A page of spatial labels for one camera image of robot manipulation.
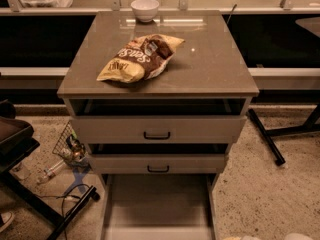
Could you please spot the grey drawer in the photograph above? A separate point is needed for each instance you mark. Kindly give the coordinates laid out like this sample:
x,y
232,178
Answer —
x,y
158,129
158,164
158,207

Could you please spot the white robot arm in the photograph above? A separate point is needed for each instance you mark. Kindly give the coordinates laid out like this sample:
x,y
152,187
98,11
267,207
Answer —
x,y
291,236

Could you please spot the grey drawer cabinet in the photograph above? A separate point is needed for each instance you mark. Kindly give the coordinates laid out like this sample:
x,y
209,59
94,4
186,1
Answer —
x,y
207,76

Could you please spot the yellow brown chip bag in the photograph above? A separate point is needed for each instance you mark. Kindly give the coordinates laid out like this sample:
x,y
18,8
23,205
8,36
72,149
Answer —
x,y
142,58

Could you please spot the white ceramic bowl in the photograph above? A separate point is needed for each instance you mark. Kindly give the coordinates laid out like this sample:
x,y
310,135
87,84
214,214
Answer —
x,y
145,10

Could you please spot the clear plastic bottle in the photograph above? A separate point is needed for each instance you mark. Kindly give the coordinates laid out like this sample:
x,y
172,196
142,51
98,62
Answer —
x,y
51,172

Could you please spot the dark tray on table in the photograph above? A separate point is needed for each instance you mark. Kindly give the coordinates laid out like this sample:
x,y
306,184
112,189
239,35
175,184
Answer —
x,y
12,133

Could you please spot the black stand base right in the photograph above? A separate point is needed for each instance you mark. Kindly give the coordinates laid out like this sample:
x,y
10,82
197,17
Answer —
x,y
311,125

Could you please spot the wire mesh basket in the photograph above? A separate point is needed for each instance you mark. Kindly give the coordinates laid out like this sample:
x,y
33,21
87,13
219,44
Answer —
x,y
70,149

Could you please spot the black table leg frame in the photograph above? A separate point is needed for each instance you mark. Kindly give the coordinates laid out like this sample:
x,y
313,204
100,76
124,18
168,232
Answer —
x,y
11,155

